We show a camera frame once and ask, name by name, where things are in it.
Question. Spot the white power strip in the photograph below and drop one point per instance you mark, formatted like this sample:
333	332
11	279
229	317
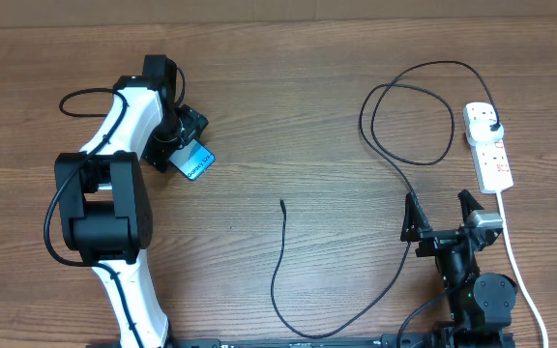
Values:
490	160

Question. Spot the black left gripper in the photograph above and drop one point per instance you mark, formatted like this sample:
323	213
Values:
191	120

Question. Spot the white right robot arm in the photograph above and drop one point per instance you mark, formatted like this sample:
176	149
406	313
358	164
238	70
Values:
480	304

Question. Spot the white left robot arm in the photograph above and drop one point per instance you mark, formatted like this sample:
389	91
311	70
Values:
100	216

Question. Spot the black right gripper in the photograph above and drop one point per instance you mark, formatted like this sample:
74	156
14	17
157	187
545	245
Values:
415	229

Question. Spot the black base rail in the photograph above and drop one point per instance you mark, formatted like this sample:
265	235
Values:
387	340

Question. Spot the blue Galaxy smartphone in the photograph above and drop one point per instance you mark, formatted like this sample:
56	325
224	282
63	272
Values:
193	160

